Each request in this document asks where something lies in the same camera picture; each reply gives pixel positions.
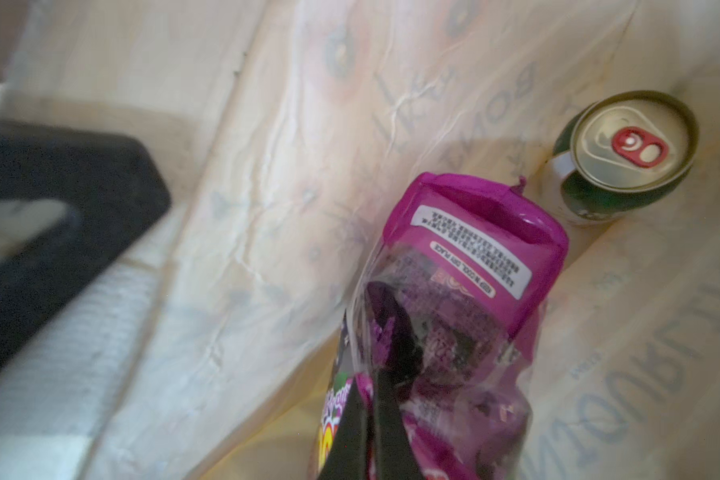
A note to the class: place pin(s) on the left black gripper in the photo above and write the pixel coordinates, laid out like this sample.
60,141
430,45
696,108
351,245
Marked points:
114,194

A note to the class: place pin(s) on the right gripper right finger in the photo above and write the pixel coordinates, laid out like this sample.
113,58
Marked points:
396,360

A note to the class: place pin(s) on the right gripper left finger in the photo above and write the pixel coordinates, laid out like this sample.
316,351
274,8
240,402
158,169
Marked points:
348,457

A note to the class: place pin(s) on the purple grape candy bag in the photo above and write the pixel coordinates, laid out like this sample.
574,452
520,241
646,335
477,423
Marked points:
472,262

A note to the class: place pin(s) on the cream canvas tote bag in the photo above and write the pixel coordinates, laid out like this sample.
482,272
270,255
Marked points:
286,131

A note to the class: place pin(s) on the green white drink can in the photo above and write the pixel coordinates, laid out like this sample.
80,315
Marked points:
619,155

